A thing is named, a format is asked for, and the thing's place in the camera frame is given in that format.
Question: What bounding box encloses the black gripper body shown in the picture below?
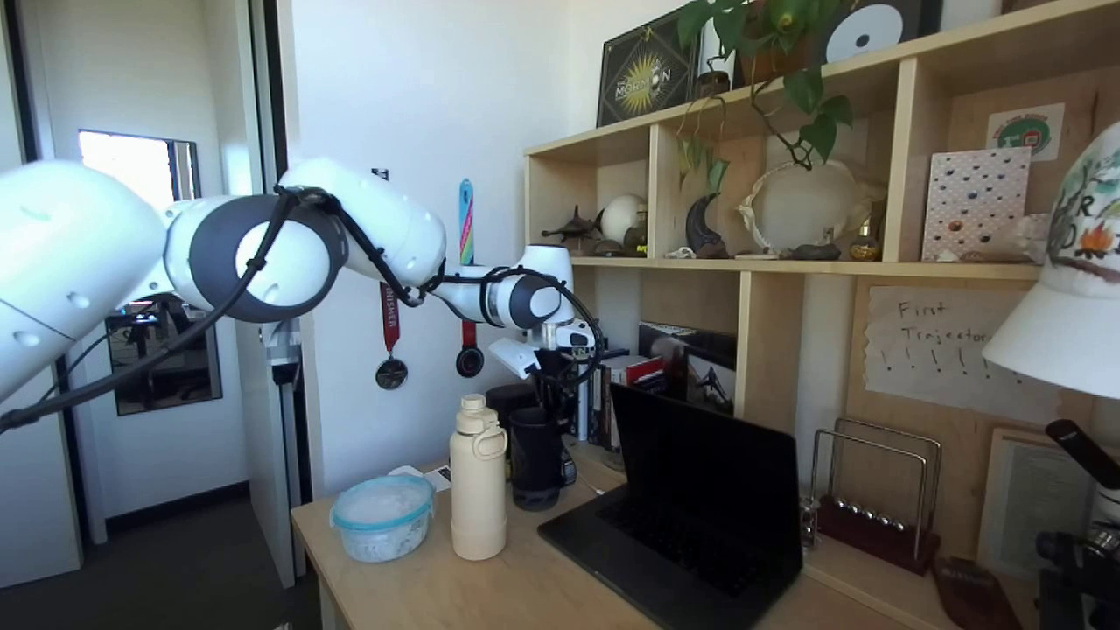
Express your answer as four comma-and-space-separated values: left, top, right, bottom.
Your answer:
529, 343, 591, 408

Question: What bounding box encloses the black cup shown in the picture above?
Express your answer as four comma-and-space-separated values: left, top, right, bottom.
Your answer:
509, 398, 581, 513

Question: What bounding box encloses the dark grey laptop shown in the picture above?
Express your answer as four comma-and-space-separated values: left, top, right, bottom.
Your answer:
536, 382, 810, 630

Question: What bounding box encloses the black speaker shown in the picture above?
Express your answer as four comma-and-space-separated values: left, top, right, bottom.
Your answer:
483, 382, 540, 444

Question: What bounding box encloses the row of books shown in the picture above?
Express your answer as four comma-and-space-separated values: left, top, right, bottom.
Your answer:
577, 319, 692, 454

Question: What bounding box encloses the cream water bottle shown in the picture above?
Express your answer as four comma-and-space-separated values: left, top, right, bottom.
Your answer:
448, 391, 510, 566

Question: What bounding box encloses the dark shark figurine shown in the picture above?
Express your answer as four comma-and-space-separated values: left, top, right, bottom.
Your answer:
540, 204, 612, 254

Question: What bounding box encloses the white round shell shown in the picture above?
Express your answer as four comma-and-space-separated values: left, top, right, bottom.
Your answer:
595, 189, 651, 248

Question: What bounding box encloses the plastic container blue rim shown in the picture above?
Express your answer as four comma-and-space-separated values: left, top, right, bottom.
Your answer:
326, 470, 438, 566

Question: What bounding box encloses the dark crescent ornament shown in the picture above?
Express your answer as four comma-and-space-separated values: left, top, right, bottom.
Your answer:
679, 189, 734, 261

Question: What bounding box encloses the dark framed yellow artwork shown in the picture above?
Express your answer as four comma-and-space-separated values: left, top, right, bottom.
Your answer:
595, 8, 699, 129

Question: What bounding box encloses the Newton's cradle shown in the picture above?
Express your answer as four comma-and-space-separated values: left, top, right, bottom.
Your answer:
810, 417, 944, 577

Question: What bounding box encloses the small gold bell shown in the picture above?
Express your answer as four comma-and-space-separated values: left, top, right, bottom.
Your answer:
843, 212, 886, 261

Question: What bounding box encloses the green trailing potted plant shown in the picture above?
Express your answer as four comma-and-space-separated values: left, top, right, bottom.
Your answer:
673, 0, 857, 175

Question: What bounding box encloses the handwritten white note board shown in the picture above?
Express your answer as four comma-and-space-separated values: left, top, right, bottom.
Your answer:
862, 284, 1060, 426

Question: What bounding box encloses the light wooden shelf unit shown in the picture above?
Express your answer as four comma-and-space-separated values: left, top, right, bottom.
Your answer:
521, 0, 1120, 569

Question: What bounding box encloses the brown leather pouch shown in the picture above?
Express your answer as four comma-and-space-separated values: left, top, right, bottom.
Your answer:
927, 554, 1026, 630

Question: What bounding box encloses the white spotted card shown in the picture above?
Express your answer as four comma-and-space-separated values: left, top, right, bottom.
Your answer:
918, 142, 1033, 266

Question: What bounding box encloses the framed white disc artwork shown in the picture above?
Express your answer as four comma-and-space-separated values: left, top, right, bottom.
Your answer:
817, 0, 943, 71

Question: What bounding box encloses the white door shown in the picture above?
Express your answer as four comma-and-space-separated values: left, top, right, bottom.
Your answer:
0, 377, 88, 595

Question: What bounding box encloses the green drawing card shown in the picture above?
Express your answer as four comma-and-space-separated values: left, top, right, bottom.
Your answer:
985, 100, 1067, 163

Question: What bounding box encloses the black microscope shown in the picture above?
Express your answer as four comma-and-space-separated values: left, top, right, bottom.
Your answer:
1033, 417, 1120, 630

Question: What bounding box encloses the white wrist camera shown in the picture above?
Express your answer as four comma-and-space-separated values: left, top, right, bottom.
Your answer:
483, 332, 545, 384

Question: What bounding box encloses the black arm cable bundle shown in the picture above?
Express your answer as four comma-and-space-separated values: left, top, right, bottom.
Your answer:
0, 185, 607, 436

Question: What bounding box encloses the light wooden picture frame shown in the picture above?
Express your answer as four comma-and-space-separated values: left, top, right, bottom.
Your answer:
973, 423, 1111, 587

